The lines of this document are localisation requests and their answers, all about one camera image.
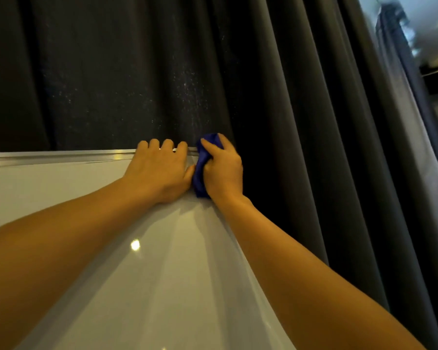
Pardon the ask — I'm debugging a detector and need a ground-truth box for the person's right hand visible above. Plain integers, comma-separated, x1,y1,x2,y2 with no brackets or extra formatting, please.
200,133,244,201

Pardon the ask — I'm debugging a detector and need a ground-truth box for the person's left hand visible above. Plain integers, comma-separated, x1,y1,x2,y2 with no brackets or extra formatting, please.
122,139,196,205

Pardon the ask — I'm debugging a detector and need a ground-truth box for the blue cleaning cloth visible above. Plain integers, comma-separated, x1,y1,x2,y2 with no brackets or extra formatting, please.
192,133,224,199

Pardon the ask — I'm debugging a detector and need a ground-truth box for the white whiteboard with metal frame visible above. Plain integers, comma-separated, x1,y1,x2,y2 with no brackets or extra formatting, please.
0,147,297,350

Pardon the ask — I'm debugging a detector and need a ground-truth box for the person's right forearm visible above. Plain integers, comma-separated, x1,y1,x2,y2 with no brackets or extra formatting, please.
212,194,426,350

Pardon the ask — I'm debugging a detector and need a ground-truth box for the person's left forearm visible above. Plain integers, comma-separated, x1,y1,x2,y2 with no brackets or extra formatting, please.
0,178,157,350

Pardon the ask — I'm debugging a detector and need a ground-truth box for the dark grey curtain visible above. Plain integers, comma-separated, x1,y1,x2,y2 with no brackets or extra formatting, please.
0,0,438,350

